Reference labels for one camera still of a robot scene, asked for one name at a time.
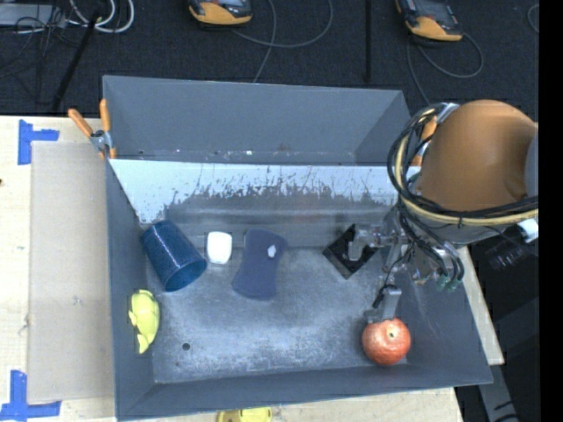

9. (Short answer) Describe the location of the yellow toy animal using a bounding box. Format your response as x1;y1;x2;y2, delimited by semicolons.
127;288;162;356

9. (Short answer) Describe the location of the red apple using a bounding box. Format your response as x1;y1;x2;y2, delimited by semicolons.
361;316;413;367

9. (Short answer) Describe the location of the dark blue sponge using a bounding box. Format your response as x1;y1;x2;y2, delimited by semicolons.
230;228;289;302

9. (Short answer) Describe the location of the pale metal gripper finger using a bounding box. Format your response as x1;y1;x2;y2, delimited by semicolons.
348;228;380;262
365;286;403;324

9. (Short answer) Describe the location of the grey metal bin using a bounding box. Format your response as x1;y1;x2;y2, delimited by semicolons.
101;75;494;422

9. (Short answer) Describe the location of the black flat square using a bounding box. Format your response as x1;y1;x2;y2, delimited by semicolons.
321;222;382;280

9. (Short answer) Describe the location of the dark blue ribbed cup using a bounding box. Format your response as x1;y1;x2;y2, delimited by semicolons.
139;219;208;294

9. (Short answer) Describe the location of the small white cup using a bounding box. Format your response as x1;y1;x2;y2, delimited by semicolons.
206;230;234;265

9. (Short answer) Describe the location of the pale flat board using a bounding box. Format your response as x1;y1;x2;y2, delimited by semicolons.
26;141;117;406

